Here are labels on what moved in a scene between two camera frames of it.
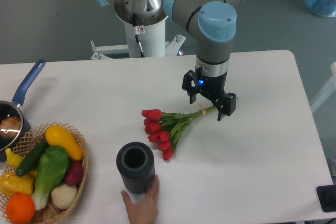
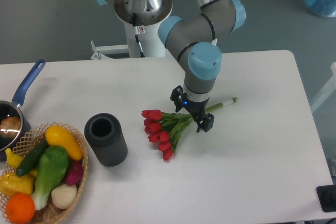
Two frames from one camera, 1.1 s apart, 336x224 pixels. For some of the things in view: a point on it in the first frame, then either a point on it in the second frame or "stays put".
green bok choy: x=53 y=163 stays put
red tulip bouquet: x=165 y=128 stays put
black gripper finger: x=220 y=116 → x=201 y=127
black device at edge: x=326 y=194 stays put
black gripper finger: x=192 y=98 → x=179 y=105
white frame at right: x=327 y=92 stays put
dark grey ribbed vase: x=136 y=162 → x=103 y=131
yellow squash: x=58 y=136 stays put
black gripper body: x=212 y=87 → x=205 y=121
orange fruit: x=20 y=209 stays put
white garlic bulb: x=63 y=196 stays put
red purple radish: x=75 y=173 stays put
